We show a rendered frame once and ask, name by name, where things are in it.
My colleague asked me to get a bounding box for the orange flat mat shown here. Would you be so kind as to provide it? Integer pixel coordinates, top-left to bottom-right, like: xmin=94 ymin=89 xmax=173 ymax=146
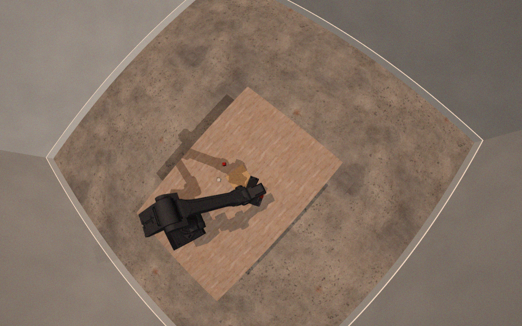
xmin=226 ymin=165 xmax=250 ymax=189

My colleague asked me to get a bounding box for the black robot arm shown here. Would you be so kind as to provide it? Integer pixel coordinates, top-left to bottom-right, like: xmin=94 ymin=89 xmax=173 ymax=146
xmin=139 ymin=176 xmax=266 ymax=240

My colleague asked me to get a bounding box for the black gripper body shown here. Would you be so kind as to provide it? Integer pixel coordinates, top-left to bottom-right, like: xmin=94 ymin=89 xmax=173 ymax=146
xmin=250 ymin=197 xmax=262 ymax=206

